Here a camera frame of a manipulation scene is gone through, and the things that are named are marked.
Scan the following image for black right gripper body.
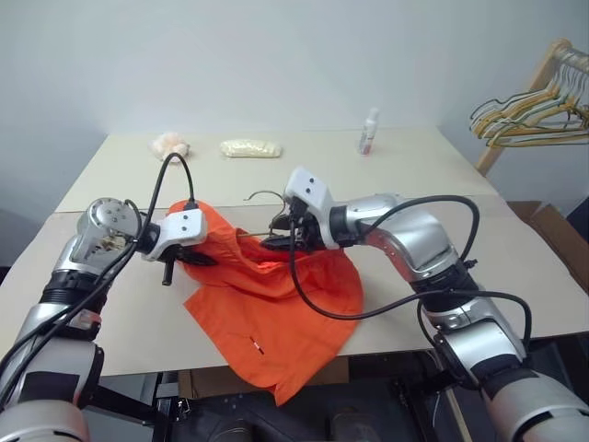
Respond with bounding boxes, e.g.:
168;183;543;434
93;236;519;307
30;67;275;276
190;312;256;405
283;197;324;253

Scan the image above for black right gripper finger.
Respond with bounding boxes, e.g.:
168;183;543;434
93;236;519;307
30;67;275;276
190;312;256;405
268;211;294;232
260;235;295;252

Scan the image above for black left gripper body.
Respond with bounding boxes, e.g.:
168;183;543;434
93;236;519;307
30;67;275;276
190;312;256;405
158;246;190;286

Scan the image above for thin metal wire hanger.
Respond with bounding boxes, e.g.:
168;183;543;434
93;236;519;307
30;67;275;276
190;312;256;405
237;188;295;240

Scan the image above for orange shirt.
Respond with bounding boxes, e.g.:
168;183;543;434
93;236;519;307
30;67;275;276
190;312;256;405
166;202;364;407

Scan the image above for cream packet in clear plastic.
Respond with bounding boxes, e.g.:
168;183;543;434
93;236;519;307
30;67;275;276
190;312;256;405
218;139;283;160

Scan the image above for small white spray bottle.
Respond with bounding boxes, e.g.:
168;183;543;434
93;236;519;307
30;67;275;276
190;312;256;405
357;107;380;157

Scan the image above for thin wooden stick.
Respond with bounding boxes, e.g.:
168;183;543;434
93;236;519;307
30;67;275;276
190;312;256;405
445;389;464;442

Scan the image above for brown cardboard box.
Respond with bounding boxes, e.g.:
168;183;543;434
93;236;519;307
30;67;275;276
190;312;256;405
507;199;589;298

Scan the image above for wooden clothes rack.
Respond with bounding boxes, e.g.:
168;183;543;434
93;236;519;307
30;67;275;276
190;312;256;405
475;38;589;179

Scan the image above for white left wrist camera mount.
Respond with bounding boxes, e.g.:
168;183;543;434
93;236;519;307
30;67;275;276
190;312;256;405
140;206;210;264

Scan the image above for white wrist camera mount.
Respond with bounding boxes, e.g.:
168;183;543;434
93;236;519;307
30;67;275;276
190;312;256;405
140;206;210;264
280;166;341;250

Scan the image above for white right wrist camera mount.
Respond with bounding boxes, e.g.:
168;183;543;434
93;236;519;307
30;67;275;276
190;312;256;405
280;166;341;250

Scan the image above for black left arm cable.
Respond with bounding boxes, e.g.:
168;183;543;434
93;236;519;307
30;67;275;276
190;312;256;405
0;152;198;397

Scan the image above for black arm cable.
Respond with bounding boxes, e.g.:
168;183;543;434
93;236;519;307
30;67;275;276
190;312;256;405
0;152;198;397
288;237;534;392
357;194;480;277

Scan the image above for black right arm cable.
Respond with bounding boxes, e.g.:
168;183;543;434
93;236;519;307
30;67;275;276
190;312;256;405
288;237;534;392
357;194;480;277

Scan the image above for black metal table frame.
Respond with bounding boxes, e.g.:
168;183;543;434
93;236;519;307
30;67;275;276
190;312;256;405
87;354;461;442

